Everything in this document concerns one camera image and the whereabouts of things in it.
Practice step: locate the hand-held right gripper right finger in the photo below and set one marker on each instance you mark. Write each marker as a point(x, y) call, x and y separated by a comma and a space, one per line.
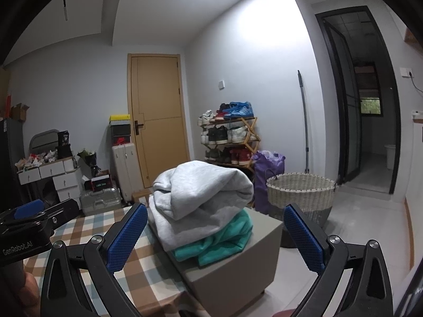
point(302, 237)

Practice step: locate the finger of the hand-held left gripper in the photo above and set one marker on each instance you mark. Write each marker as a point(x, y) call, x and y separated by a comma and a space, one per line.
point(28, 209)
point(62, 214)

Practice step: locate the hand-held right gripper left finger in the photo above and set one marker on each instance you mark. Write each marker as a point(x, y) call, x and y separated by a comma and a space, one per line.
point(129, 237)

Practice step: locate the light grey embroidered sweatshirt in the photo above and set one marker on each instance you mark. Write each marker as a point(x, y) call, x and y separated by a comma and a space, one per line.
point(198, 188)

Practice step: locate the person's left hand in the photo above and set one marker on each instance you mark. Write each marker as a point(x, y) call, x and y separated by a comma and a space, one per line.
point(32, 294)

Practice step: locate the checkered blanket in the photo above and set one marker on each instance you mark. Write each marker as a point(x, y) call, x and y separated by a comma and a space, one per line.
point(82, 231)

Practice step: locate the silver suitcase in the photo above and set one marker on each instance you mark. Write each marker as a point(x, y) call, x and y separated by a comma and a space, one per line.
point(99, 201)

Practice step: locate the white drawer cabinet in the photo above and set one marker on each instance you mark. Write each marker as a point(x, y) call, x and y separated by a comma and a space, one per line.
point(53, 175)

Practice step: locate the small wooden stool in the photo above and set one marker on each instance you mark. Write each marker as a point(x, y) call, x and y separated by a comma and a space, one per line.
point(142, 196)

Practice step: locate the black shoe box red stripe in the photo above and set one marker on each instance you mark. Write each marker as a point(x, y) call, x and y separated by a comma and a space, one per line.
point(100, 183)

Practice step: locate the woven laundry basket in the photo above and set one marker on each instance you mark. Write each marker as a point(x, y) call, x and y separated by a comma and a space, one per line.
point(300, 188)

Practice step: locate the dark cabinet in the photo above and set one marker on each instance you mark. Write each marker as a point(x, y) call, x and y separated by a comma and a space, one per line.
point(10, 158)

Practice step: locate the dark wrapped bouquet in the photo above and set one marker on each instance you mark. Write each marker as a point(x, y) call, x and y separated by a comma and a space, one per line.
point(87, 158)

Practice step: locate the white suitcase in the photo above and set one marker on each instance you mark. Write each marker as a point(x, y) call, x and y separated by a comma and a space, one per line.
point(124, 171)

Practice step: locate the grey curved chair back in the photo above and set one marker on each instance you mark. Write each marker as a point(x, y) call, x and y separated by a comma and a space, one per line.
point(41, 140)

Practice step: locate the grey cube stool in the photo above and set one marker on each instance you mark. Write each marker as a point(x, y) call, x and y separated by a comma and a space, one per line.
point(238, 277)

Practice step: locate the tall black box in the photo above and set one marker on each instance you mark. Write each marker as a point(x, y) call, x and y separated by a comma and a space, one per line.
point(64, 138)

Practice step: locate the teal garment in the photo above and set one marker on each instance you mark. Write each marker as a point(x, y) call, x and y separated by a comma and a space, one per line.
point(224, 241)

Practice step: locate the purple bag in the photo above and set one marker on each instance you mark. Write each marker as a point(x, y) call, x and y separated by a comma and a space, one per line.
point(264, 165)

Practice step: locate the grey box with red print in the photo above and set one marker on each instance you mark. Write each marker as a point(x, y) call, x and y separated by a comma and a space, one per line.
point(120, 140)

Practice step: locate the cardboard box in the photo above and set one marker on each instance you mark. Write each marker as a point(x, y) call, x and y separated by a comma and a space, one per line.
point(19, 112)

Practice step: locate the yellow lid shoe box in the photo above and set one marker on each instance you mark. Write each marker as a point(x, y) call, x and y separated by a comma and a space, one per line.
point(119, 119)

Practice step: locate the grey mop pole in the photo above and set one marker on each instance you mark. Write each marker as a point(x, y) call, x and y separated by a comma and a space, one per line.
point(305, 122)

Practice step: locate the white bucket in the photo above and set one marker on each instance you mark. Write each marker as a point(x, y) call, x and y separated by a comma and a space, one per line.
point(390, 157)

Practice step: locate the bamboo shoe rack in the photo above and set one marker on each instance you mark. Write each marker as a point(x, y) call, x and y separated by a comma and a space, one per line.
point(252, 128)

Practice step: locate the wooden door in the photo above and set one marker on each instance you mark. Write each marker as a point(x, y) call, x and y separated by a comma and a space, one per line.
point(158, 105)

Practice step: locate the black framed glass door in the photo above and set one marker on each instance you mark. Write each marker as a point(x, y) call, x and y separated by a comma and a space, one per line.
point(395, 122)

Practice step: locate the hanging dark rod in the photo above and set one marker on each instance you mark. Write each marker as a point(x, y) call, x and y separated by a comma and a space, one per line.
point(65, 6)

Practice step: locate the white light switch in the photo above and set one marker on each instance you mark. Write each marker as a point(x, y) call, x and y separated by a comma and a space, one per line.
point(221, 84)

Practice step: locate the white wall socket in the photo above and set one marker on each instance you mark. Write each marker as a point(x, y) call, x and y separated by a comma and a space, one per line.
point(405, 72)

